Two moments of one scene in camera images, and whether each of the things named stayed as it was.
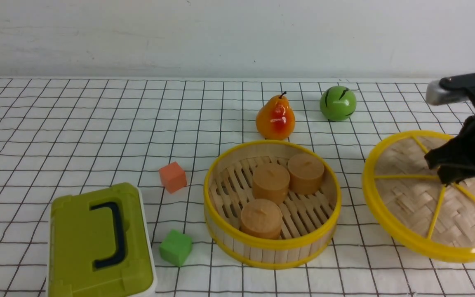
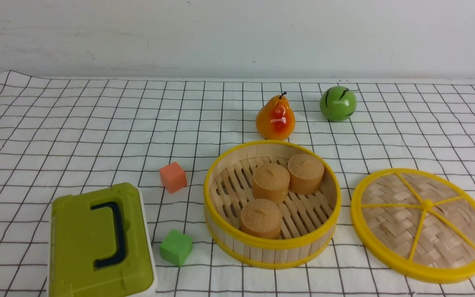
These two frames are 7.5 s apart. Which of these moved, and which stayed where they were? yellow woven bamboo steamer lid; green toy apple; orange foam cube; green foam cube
Moved: yellow woven bamboo steamer lid
Stayed: orange foam cube; green foam cube; green toy apple
